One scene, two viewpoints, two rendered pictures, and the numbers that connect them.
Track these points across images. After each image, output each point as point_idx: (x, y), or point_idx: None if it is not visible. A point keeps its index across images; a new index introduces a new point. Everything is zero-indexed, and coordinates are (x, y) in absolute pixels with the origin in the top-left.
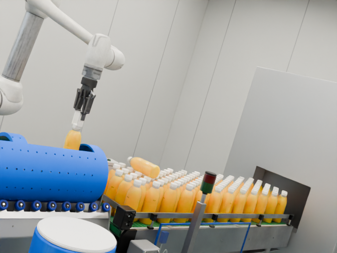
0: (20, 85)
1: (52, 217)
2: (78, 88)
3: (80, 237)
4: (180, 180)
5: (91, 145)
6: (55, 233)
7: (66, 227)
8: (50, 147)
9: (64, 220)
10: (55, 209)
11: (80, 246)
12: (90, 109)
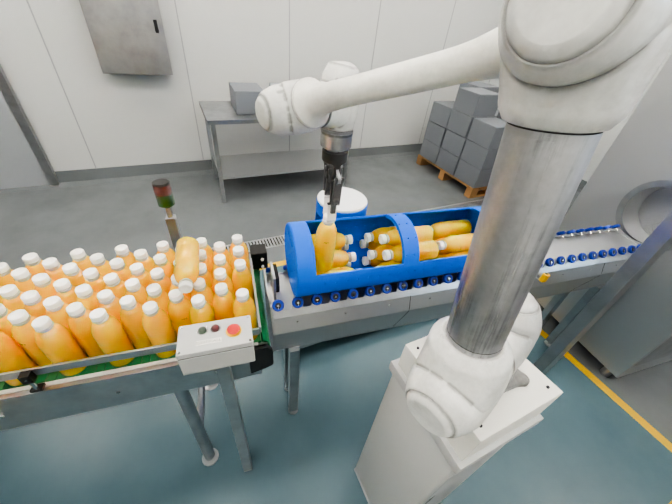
0: (437, 323)
1: (355, 210)
2: (341, 177)
3: (342, 194)
4: (118, 260)
5: (304, 227)
6: (357, 197)
7: (348, 201)
8: (361, 216)
9: (347, 207)
10: None
11: (346, 188)
12: (323, 182)
